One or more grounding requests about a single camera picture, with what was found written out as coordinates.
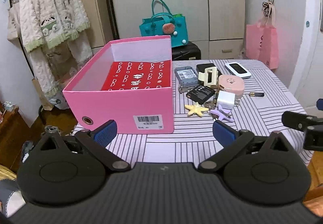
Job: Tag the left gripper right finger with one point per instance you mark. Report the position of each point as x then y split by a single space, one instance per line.
233 142

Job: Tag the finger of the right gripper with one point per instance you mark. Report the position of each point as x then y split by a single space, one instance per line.
319 104
309 125

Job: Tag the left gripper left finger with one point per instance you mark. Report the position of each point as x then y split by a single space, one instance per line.
95 143

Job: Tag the purple starfish hair clip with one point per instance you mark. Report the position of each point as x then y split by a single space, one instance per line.
222 114

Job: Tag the white usb wall charger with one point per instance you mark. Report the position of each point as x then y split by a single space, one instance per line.
226 100

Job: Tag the silver keys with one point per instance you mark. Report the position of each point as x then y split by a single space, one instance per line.
211 103

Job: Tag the yellow starfish hair clip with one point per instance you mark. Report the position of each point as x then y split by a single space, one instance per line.
196 109

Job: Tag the black gold aa battery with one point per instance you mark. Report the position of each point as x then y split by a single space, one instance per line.
256 94

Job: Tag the black phone battery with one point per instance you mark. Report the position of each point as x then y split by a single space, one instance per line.
200 94

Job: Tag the pink round tape measure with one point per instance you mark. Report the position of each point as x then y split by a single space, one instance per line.
231 84

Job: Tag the pink cardboard storage box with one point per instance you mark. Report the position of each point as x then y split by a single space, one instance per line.
136 111

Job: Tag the cream claw hair clip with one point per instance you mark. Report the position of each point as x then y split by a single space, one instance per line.
209 77

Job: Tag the white mobile wifi router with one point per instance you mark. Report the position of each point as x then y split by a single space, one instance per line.
238 70

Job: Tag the grey device back cover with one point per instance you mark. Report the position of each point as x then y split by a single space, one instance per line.
187 76

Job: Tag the black power bank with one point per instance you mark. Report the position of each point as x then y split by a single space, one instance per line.
201 69

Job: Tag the striped white tablecloth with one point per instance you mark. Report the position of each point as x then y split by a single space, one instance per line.
193 139

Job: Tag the black clothes rack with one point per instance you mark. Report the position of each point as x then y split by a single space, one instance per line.
14 34

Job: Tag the red patterned paper liner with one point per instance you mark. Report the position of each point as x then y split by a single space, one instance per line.
138 75

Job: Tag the wooden side cabinet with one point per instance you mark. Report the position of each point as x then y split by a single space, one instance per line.
14 132

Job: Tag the pink paper shopping bag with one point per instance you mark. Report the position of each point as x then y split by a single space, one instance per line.
261 41

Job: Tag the black hard suitcase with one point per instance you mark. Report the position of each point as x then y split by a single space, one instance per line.
190 51

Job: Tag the cream knitted hanging pajamas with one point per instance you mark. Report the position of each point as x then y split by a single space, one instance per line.
53 34

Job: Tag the teal felt handbag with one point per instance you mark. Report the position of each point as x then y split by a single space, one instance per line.
165 23

